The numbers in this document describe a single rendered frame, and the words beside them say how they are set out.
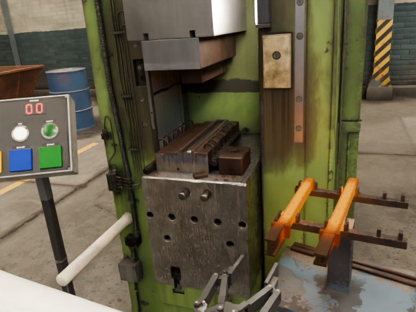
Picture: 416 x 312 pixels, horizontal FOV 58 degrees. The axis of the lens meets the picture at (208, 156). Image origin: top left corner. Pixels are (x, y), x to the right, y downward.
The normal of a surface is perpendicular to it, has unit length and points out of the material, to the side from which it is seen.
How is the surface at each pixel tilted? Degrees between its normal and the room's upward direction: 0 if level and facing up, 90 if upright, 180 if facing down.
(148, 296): 90
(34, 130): 60
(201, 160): 90
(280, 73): 90
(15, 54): 90
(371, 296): 0
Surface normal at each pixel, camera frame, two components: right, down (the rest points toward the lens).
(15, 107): 0.06, -0.19
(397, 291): -0.07, -0.94
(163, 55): -0.33, 0.33
